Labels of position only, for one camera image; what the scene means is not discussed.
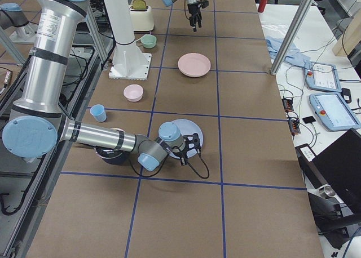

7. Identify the pink plate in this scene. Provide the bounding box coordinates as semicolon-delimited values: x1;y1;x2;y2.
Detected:
178;53;211;78

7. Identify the cream toaster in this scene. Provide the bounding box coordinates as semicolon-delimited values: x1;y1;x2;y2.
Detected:
129;0;155;32

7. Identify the upper teach pendant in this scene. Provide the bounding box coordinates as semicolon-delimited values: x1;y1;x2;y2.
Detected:
304;61;341;93

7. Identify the teach pendant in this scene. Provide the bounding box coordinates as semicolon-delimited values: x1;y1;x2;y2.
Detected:
304;61;341;93
309;92;360;131

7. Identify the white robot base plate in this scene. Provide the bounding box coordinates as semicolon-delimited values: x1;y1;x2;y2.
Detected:
109;51;152;81

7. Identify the small black phone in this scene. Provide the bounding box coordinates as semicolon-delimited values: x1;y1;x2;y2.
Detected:
302;116;316;123

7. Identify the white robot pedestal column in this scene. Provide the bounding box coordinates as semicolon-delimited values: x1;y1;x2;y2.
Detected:
104;0;138;57

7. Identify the dark round container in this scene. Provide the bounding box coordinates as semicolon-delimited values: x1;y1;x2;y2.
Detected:
94;141;130;165

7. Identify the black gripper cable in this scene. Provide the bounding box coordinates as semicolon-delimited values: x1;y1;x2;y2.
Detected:
128;145;210;180

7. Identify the blue plate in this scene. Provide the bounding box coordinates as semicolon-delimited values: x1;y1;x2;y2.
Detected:
170;119;204;159

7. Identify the orange black adapter box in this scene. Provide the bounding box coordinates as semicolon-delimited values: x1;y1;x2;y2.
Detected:
282;98;294;112

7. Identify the pink bowl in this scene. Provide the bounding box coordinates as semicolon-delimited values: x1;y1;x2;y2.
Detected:
123;84;144;102

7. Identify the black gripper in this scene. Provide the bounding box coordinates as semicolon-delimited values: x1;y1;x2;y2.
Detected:
187;0;202;32
178;133;201;166

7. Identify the light blue cloth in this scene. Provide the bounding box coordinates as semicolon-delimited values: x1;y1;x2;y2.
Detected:
265;34;311;68

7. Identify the green bowl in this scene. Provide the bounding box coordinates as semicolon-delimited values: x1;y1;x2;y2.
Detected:
140;34;157;49

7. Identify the grey aluminium frame post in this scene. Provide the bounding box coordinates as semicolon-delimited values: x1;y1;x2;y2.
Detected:
270;0;314;75

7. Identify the blue cup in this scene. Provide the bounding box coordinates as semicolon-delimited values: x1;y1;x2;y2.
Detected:
90;104;107;122

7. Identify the lower teach pendant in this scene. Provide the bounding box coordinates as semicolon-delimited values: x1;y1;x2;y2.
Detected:
309;92;360;131

